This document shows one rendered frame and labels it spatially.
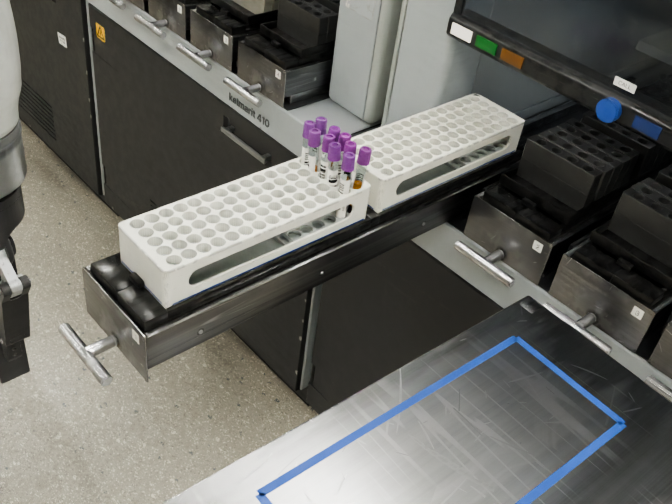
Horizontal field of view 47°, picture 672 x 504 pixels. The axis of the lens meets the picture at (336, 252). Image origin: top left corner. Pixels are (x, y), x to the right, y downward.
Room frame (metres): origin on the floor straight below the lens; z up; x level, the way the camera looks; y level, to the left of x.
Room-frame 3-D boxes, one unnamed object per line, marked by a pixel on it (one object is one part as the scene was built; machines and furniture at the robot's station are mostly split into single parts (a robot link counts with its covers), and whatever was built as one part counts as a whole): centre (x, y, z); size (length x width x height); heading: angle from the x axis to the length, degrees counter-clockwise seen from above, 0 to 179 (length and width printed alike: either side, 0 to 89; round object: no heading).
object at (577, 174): (0.93, -0.28, 0.85); 0.12 x 0.02 x 0.06; 47
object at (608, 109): (0.87, -0.30, 0.98); 0.03 x 0.01 x 0.03; 47
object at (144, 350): (0.83, 0.01, 0.78); 0.73 x 0.14 x 0.09; 137
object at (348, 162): (0.79, 0.00, 0.86); 0.02 x 0.02 x 0.11
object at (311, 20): (1.31, 0.12, 0.85); 0.12 x 0.02 x 0.06; 47
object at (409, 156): (0.96, -0.11, 0.83); 0.30 x 0.10 x 0.06; 137
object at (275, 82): (1.48, -0.04, 0.78); 0.73 x 0.14 x 0.09; 137
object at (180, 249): (0.73, 0.10, 0.83); 0.30 x 0.10 x 0.06; 137
